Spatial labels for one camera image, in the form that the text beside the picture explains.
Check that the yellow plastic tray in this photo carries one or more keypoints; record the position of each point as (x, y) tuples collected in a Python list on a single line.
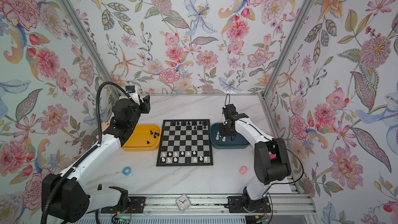
[(146, 137)]

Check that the small white desk clock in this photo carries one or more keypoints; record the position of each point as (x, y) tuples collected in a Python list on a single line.
[(183, 202)]

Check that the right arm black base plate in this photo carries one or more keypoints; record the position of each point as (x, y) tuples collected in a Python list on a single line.
[(242, 204)]

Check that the blue small ring toy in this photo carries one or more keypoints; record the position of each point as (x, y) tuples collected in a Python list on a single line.
[(127, 171)]

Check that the aluminium frame corner post left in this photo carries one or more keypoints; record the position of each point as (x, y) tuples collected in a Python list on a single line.
[(85, 39)]

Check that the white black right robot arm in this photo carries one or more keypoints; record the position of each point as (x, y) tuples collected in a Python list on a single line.
[(271, 160)]

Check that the teal plastic tray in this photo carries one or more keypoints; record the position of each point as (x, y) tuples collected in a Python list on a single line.
[(226, 142)]

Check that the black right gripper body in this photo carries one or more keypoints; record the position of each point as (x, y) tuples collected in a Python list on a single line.
[(224, 131)]

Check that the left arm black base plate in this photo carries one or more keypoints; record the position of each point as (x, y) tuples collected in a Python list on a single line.
[(133, 205)]

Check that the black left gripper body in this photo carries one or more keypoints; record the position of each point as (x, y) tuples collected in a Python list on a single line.
[(143, 108)]

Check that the aluminium frame corner post right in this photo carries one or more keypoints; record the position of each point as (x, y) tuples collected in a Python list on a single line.
[(290, 41)]

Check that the black white chessboard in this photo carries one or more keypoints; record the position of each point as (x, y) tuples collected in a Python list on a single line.
[(185, 143)]

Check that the aluminium frame corner post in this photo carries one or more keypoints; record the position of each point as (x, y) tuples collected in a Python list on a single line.
[(85, 39), (290, 41)]

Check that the pink small eraser toy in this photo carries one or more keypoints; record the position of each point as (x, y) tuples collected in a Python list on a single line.
[(243, 170)]

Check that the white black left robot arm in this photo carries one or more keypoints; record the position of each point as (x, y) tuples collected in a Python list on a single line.
[(64, 195)]

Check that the aluminium front rail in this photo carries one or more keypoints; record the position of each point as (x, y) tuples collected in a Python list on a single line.
[(219, 205)]

